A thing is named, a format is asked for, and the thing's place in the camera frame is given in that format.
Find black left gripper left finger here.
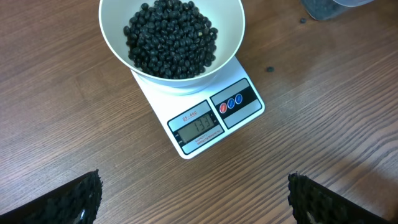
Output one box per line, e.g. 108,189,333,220
1,170,103,224

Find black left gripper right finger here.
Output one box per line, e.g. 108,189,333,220
288,173,388,224

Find spilled black bean near scale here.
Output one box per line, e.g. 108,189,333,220
266,67,274,73

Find white digital kitchen scale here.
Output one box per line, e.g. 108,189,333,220
132,58,266,159

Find black beans in bowl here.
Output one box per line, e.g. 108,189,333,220
123,0,218,80

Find white plastic bowl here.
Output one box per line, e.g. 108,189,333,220
98,0,246,88

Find spilled black bean near container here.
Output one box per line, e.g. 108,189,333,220
300,17,307,24

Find clear container of black beans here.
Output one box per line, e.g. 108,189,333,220
300,0,374,21

